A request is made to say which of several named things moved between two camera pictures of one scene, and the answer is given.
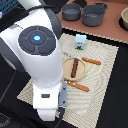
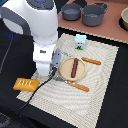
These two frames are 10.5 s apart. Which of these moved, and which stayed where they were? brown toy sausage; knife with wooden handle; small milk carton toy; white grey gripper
Moved: white grey gripper
Stayed: brown toy sausage; small milk carton toy; knife with wooden handle
